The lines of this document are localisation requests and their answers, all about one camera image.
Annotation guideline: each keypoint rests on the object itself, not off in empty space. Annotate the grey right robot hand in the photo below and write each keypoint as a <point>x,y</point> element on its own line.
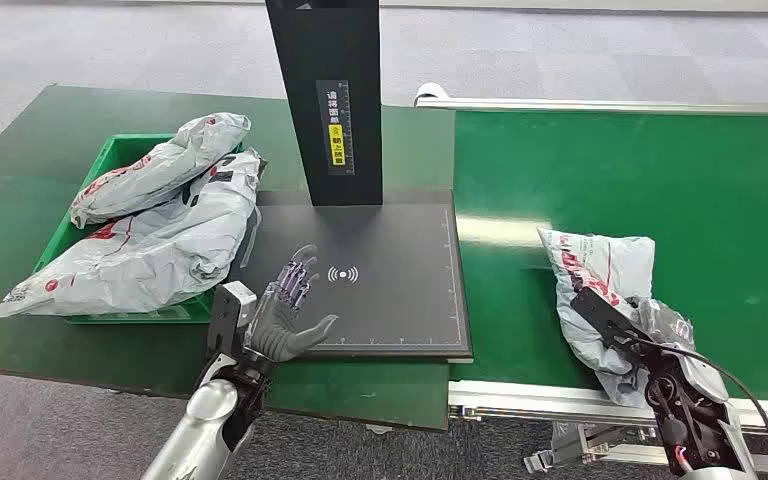
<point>665,324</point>

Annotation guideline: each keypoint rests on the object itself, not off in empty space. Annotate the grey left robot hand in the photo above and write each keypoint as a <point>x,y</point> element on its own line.
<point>281,328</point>

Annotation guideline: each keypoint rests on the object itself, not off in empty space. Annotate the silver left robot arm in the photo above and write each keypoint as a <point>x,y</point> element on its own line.
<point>205,424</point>

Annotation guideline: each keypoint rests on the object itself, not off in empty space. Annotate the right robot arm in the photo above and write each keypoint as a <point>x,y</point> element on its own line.
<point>689,411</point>

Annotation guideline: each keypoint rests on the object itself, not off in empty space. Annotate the black inbound scanner machine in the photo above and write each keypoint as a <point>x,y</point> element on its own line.
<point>384,278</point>

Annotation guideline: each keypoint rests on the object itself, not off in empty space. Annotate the large grey courier package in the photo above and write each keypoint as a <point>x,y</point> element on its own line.
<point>159,258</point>

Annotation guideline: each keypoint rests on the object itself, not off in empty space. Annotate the green conveyor belt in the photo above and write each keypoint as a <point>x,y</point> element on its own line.
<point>622,179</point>

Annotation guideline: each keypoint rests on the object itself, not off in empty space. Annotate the small grey courier package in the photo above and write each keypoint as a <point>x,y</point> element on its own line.
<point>159,166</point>

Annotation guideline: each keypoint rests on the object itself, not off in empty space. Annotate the green plastic delivery bin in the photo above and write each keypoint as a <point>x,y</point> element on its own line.
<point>118,150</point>

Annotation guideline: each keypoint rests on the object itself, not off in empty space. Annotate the yellow black ruler label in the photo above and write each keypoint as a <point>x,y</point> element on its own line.
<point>335,126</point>

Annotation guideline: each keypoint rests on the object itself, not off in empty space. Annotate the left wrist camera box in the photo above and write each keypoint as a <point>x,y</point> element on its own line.
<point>228,311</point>

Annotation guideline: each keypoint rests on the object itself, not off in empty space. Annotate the silver conveyor support bracket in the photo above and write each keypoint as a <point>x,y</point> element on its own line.
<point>576,447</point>

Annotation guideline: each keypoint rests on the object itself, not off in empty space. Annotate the silver conveyor side rail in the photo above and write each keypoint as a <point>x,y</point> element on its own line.
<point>523,397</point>
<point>589,104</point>

